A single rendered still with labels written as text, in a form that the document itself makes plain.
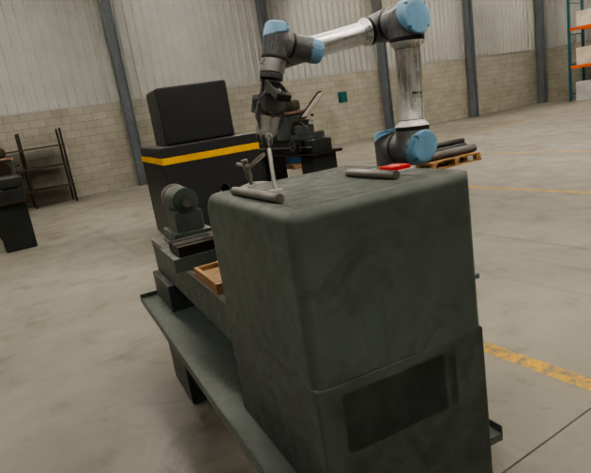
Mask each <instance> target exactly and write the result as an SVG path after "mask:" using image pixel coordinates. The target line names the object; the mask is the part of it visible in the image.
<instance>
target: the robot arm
mask: <svg viewBox="0 0 591 473"><path fill-rule="evenodd" d="M430 24H431V13H430V10H429V8H428V7H427V5H426V4H424V2H423V1H422V0H401V1H400V2H398V3H396V4H393V5H391V6H388V7H386V8H383V9H381V10H379V11H377V12H375V13H373V14H372V15H370V16H368V17H364V18H361V19H360V20H359V21H358V23H353V24H350V25H346V26H344V27H340V28H337V29H334V30H330V31H327V32H324V33H321V34H317V35H314V36H310V37H307V36H303V35H299V34H296V33H293V32H289V31H290V29H289V24H288V23H286V22H284V21H280V20H270V21H268V22H266V23H265V28H264V34H263V45H262V54H261V61H259V64H261V65H260V72H261V73H260V80H259V82H261V87H260V93H259V94H256V95H252V103H251V113H254V114H255V118H256V120H257V123H258V125H257V126H256V132H257V133H258V134H259V135H260V138H261V141H262V134H264V133H265V132H270V133H272V136H273V139H274V137H275V136H276V134H277V132H278V131H279V129H280V126H281V124H282V122H283V120H284V110H285V108H283V102H290V101H291V97H292V95H291V94H290V93H289V91H288V90H287V89H286V88H285V87H284V86H283V85H282V84H281V83H280V82H282V81H283V76H282V75H284V71H285V69H288V68H290V67H292V66H296V65H299V64H302V63H305V62H306V63H310V64H319V63H320V62H321V60H322V59H323V57H324V56H327V55H330V54H333V53H338V52H341V51H345V50H348V49H351V48H354V47H357V46H360V45H364V46H371V45H374V44H379V43H386V42H389V45H390V46H391V47H392V48H393V49H394V50H395V61H396V75H397V89H398V104H399V119H400V122H399V123H398V125H397V126H396V127H395V128H393V129H389V130H381V131H378V132H376V133H375V134H374V147H375V155H376V163H377V166H385V165H389V164H393V163H410V164H422V163H425V162H427V161H429V160H430V159H431V158H432V156H434V154H435V152H436V149H437V139H436V136H435V135H434V134H433V132H432V131H430V123H429V122H427V121H426V120H425V117H424V101H423V84H422V67H421V51H420V46H421V44H422V43H423V42H424V41H425V34H424V32H426V30H427V29H428V27H429V26H430ZM252 106H253V108H252ZM267 115H270V116H271V115H274V116H272V117H271V119H269V118H268V117H267ZM268 121H269V127H267V124H268Z"/></svg>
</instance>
